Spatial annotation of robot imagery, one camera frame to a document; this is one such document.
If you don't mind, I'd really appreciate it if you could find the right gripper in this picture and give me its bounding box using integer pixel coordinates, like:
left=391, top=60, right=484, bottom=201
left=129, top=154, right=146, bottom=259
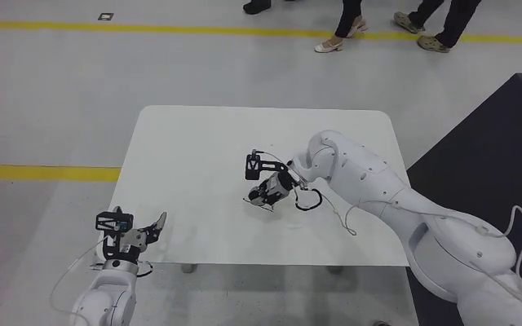
left=247, top=170, right=299, bottom=209

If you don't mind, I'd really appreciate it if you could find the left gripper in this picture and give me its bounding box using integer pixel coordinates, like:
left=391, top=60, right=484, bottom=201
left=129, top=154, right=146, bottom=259
left=101, top=205, right=168, bottom=277

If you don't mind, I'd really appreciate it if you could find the person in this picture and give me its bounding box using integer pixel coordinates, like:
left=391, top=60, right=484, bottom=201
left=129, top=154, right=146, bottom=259
left=242, top=0, right=272, bottom=15
left=313, top=0, right=369, bottom=54
left=392, top=0, right=483, bottom=54

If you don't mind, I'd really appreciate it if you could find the dark floor mat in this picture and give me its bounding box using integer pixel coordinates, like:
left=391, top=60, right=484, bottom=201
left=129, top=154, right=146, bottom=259
left=405, top=72, right=522, bottom=326

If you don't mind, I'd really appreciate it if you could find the short black cable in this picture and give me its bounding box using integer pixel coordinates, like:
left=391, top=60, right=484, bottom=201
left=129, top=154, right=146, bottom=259
left=135, top=260, right=155, bottom=279

